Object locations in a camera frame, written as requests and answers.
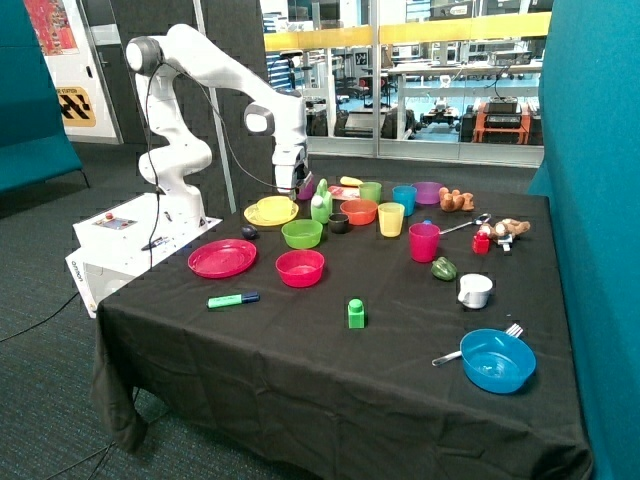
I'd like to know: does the small black cup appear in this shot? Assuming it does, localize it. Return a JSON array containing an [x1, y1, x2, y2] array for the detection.
[[328, 213, 349, 234]]

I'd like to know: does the green plastic bowl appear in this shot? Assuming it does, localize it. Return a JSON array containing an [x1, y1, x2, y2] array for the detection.
[[281, 219, 323, 249]]

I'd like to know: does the orange plastic bowl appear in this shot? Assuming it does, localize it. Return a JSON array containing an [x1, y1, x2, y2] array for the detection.
[[340, 199, 378, 226]]

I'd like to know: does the black marker pen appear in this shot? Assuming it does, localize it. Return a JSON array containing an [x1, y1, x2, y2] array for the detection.
[[141, 237, 170, 251]]

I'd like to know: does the red toy brick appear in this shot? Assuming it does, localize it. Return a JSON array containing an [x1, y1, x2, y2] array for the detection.
[[472, 231, 491, 255]]

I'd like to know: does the yellow plastic plate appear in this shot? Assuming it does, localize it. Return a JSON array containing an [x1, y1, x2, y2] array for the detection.
[[243, 203, 299, 227]]

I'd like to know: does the pink plastic plate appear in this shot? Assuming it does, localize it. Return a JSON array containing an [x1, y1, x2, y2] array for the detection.
[[188, 239, 257, 279]]

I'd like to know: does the black tablecloth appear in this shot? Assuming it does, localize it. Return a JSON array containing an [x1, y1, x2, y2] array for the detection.
[[91, 192, 594, 479]]

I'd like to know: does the white mug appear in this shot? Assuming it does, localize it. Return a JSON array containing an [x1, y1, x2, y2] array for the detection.
[[457, 274, 493, 309]]

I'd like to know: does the blue plastic bowl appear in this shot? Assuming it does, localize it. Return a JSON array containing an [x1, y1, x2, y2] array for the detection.
[[460, 329, 537, 394]]

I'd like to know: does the yellow plastic cup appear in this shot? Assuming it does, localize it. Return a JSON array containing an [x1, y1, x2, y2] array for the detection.
[[378, 202, 405, 238]]

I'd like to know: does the green toy brick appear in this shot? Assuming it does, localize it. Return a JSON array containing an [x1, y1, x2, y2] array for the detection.
[[347, 298, 366, 329]]

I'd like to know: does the dark toy plum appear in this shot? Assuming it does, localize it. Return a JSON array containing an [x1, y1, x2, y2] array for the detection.
[[241, 225, 259, 240]]

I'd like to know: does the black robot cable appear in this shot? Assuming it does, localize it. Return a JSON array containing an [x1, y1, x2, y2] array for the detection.
[[141, 54, 286, 251]]

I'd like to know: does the brown plush toy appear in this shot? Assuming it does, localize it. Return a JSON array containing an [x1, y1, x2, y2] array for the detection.
[[479, 218, 531, 244]]

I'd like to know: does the green highlighter marker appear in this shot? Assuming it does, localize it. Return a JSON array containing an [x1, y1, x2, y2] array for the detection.
[[206, 292, 260, 310]]

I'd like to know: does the brown teddy bear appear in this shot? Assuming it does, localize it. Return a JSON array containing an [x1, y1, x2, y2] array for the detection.
[[439, 187, 475, 212]]

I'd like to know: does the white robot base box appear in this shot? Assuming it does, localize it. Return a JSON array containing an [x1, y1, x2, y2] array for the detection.
[[66, 193, 221, 318]]

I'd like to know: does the purple plastic bowl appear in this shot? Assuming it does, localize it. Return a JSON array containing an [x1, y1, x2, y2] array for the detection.
[[413, 181, 443, 205]]

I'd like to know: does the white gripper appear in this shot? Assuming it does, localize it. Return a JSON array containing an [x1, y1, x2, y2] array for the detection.
[[272, 144, 313, 194]]

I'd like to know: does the red packet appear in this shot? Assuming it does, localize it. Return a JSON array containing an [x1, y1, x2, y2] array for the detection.
[[328, 185, 360, 201]]

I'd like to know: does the pink plastic bowl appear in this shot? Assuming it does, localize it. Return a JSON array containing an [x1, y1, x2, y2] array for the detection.
[[275, 250, 325, 288]]

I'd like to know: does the pink plastic cup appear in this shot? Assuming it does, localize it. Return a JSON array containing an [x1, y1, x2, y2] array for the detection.
[[409, 223, 440, 263]]

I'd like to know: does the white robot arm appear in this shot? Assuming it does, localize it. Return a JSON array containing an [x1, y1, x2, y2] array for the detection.
[[125, 24, 308, 227]]

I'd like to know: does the blue plastic cup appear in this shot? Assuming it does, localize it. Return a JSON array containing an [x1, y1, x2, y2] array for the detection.
[[392, 185, 417, 217]]

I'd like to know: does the green white spray bottle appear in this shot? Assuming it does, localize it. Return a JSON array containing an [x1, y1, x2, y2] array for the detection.
[[311, 179, 333, 225]]

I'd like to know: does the green toy bell pepper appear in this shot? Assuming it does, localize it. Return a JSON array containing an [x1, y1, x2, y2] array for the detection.
[[431, 256, 458, 281]]

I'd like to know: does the green plastic cup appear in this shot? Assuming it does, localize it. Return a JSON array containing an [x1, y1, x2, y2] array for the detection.
[[358, 182, 382, 204]]

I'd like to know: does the yellow toy banana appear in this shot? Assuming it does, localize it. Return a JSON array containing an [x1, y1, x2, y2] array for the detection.
[[340, 176, 363, 188]]

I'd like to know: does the metal spoon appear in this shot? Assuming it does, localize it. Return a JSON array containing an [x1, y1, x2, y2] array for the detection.
[[440, 213, 492, 235]]

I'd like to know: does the purple plastic cup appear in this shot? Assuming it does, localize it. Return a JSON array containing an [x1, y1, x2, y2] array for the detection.
[[296, 174, 315, 201]]

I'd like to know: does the metal fork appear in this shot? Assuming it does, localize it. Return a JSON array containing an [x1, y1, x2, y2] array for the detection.
[[431, 323, 524, 367]]

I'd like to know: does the yellow plastic bowl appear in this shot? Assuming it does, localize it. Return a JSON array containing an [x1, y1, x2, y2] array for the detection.
[[256, 196, 297, 222]]

